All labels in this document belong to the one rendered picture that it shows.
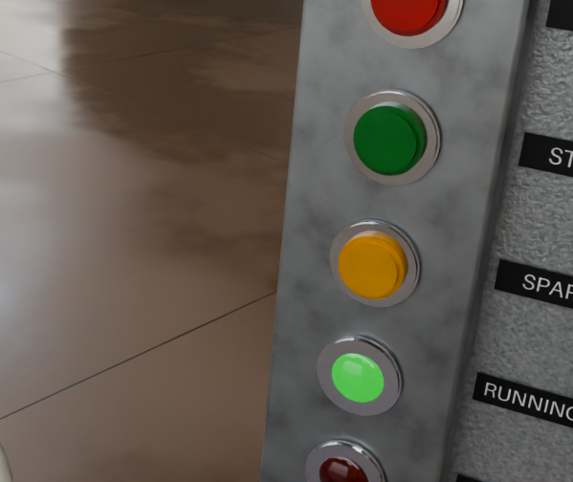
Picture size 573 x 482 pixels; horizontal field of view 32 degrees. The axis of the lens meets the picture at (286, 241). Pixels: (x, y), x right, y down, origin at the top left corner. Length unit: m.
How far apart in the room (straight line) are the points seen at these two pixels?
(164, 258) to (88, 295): 0.37
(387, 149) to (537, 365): 0.11
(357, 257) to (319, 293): 0.03
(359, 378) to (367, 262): 0.05
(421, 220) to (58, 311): 2.86
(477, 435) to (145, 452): 2.20
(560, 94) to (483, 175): 0.04
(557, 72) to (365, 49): 0.07
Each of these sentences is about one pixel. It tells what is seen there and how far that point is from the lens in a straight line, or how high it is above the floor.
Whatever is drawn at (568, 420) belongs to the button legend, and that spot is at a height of 1.36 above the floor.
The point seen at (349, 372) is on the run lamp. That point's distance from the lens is 0.40.
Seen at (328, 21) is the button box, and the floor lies 1.51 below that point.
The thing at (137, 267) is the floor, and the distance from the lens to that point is 3.47.
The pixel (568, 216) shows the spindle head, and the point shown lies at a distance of 0.38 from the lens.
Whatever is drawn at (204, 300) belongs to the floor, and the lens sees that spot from 3.28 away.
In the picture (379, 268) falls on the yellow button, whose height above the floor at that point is 1.42.
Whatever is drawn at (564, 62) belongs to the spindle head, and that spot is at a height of 1.50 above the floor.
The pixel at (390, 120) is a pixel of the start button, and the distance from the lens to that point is 0.36.
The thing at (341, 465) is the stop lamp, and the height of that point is 1.32.
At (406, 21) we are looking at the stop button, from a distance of 0.35.
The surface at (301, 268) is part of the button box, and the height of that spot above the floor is 1.41.
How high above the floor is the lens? 1.59
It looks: 25 degrees down
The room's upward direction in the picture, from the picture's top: 5 degrees clockwise
